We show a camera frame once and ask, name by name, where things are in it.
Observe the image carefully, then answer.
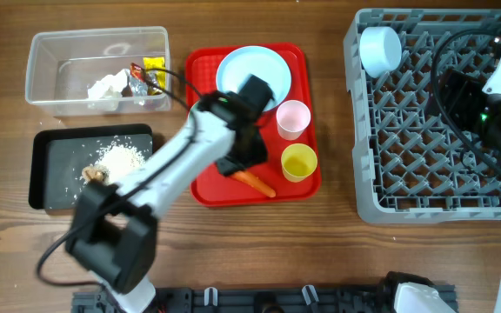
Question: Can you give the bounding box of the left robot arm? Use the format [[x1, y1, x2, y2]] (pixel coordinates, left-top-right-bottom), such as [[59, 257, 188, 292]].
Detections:
[[36, 75, 273, 312]]

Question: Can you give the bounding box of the light blue bowl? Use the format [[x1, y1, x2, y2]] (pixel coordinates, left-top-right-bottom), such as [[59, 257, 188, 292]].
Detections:
[[359, 26, 402, 78]]

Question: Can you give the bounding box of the pile of rice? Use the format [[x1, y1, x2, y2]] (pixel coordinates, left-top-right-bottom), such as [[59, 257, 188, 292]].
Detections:
[[65, 135, 152, 203]]

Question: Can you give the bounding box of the pink plastic cup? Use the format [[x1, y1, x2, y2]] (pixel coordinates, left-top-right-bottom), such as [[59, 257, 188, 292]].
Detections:
[[276, 100, 311, 141]]

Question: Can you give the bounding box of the yellow snack wrapper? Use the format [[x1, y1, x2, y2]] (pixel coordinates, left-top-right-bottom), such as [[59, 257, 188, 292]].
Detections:
[[143, 57, 166, 96]]

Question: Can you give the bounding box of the light blue plate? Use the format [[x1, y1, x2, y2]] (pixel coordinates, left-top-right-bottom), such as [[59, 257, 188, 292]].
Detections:
[[216, 46, 292, 111]]

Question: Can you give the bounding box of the white tissue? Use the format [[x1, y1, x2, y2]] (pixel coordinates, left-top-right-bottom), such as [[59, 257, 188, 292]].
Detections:
[[88, 69, 129, 111]]

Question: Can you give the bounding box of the red plastic tray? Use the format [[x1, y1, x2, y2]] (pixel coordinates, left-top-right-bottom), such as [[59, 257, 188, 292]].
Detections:
[[185, 43, 322, 207]]

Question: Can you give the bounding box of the brown food scrap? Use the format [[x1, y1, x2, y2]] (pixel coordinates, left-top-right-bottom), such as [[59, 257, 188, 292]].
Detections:
[[82, 165, 108, 183]]

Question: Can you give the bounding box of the grey dishwasher rack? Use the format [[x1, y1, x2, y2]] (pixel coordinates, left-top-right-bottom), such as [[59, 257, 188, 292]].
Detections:
[[344, 8, 501, 223]]

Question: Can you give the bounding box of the yellow plastic cup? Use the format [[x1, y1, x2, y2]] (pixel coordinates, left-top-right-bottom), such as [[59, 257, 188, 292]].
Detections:
[[281, 143, 318, 183]]

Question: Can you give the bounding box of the red silver candy wrapper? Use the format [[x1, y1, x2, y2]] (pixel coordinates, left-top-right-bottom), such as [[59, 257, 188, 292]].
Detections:
[[122, 63, 149, 97]]

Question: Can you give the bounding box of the orange carrot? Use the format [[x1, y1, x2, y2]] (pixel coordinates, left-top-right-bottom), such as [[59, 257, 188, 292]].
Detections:
[[230, 171, 277, 198]]

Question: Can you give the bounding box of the green bowl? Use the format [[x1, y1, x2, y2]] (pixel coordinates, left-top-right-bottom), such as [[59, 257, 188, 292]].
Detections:
[[188, 102, 199, 120]]

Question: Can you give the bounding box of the black food waste tray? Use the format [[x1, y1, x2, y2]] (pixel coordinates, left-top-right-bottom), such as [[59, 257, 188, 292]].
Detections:
[[28, 123, 153, 210]]

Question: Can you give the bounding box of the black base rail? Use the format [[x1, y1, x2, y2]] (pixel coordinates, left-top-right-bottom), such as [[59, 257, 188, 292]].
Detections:
[[70, 284, 458, 313]]

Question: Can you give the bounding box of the clear plastic waste bin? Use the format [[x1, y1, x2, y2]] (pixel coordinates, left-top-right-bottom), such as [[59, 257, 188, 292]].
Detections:
[[25, 26, 172, 117]]

